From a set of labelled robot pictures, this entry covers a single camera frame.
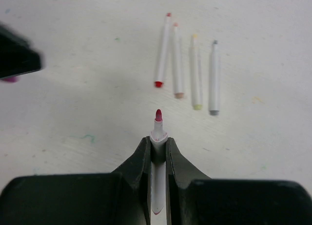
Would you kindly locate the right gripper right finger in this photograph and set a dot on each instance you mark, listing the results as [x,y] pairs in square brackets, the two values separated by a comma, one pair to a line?
[193,198]

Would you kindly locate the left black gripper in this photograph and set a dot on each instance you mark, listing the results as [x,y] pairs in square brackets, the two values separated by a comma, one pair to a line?
[17,56]

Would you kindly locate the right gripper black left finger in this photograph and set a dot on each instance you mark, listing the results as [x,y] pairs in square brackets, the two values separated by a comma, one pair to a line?
[121,197]

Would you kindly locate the white pen magenta tip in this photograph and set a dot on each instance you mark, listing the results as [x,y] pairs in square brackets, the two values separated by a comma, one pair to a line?
[158,139]

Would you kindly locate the white pen grey tip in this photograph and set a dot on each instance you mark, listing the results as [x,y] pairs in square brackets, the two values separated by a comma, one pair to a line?
[214,80]

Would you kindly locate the white pen red tip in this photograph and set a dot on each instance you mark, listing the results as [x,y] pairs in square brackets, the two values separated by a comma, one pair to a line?
[161,64]

